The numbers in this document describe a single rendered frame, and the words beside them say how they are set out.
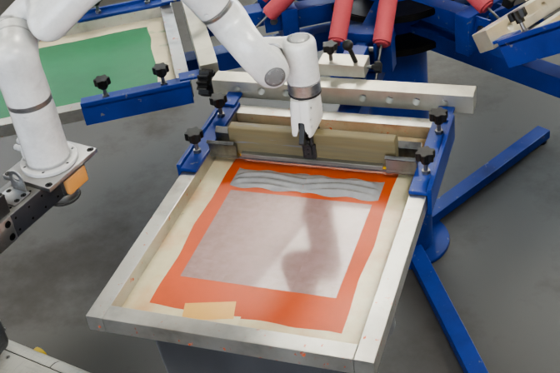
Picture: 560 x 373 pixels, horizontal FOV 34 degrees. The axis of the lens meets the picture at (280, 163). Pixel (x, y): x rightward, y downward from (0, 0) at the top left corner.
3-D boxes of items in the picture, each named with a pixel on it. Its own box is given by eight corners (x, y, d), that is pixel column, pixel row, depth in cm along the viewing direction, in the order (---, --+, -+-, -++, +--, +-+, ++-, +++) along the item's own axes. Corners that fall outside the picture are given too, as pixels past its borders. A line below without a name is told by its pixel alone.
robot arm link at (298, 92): (294, 67, 207) (296, 77, 209) (282, 87, 201) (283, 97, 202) (326, 68, 205) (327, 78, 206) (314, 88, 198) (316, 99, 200)
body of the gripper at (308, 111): (295, 73, 208) (300, 114, 215) (281, 96, 201) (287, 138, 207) (327, 76, 206) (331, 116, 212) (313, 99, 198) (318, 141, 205)
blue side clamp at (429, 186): (432, 215, 199) (431, 189, 195) (409, 212, 200) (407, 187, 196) (455, 138, 221) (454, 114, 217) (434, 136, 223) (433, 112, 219)
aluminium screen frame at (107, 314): (375, 377, 162) (373, 363, 160) (89, 329, 181) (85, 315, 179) (450, 132, 221) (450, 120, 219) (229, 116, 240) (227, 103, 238)
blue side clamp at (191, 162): (200, 190, 217) (195, 166, 213) (181, 187, 218) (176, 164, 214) (243, 121, 239) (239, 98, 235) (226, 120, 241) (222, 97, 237)
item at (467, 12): (506, 89, 238) (507, 48, 231) (229, 72, 264) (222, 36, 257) (537, -39, 299) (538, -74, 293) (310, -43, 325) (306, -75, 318)
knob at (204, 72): (218, 102, 241) (213, 78, 237) (198, 101, 243) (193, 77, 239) (227, 87, 247) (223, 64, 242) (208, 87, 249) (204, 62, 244)
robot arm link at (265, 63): (197, 11, 192) (257, 73, 204) (207, 37, 182) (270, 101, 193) (227, -16, 190) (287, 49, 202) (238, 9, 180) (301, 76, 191)
